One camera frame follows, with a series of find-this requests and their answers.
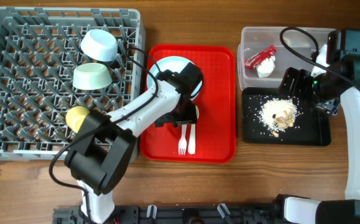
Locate white plastic fork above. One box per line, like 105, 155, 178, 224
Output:
178, 124, 187, 156

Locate white plastic spoon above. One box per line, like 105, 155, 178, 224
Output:
188, 124, 196, 154

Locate rice and peanut shells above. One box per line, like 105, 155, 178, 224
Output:
256, 98, 300, 138

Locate large light blue plate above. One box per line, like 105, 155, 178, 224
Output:
146, 56, 203, 101

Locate white napkin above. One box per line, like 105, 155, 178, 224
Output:
256, 56, 275, 78

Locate red sauce packet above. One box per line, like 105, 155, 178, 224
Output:
244, 45, 277, 70

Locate green bowl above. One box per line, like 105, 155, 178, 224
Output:
73, 63, 113, 90

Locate yellow plastic cup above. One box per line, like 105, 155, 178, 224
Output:
65, 106, 90, 133

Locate light blue bowl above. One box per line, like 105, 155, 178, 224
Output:
80, 29, 118, 62

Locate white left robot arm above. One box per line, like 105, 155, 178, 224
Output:
64, 63, 203, 223

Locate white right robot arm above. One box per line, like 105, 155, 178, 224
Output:
271, 28, 360, 223

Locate grey dishwasher rack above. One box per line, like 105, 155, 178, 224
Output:
0, 7, 145, 161

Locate red plastic tray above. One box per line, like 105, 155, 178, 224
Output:
140, 44, 236, 164

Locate black tray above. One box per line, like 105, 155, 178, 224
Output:
242, 87, 331, 146

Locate clear plastic bin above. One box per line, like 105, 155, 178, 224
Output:
238, 27, 334, 90

